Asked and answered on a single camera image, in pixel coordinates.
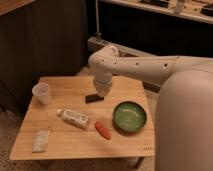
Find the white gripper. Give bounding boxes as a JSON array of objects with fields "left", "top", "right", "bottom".
[{"left": 93, "top": 79, "right": 112, "bottom": 99}]

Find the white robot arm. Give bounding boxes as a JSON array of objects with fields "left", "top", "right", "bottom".
[{"left": 88, "top": 45, "right": 213, "bottom": 171}]

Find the black rectangular block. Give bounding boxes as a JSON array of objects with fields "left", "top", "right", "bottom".
[{"left": 85, "top": 94, "right": 103, "bottom": 103}]

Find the white plastic bottle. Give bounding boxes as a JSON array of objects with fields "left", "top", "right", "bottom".
[{"left": 56, "top": 109, "right": 89, "bottom": 129}]

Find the green bowl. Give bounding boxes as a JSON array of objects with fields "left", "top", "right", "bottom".
[{"left": 113, "top": 101, "right": 147, "bottom": 133}]

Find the wooden table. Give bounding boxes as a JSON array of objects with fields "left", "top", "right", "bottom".
[{"left": 10, "top": 76, "right": 155, "bottom": 160}]

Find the orange carrot toy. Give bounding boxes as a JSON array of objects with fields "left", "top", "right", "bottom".
[{"left": 95, "top": 122, "right": 111, "bottom": 140}]

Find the grey metal beam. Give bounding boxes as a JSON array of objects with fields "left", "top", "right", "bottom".
[{"left": 87, "top": 37, "right": 153, "bottom": 57}]

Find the clear plastic cup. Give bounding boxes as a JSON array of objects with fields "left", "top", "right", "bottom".
[{"left": 32, "top": 83, "right": 52, "bottom": 105}]

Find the metal pole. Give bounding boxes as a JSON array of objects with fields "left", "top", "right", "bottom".
[{"left": 95, "top": 0, "right": 101, "bottom": 41}]

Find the white snack packet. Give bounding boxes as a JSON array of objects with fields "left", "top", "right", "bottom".
[{"left": 32, "top": 130, "right": 50, "bottom": 153}]

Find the background workbench shelf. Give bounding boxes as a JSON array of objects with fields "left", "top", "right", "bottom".
[{"left": 101, "top": 0, "right": 213, "bottom": 25}]

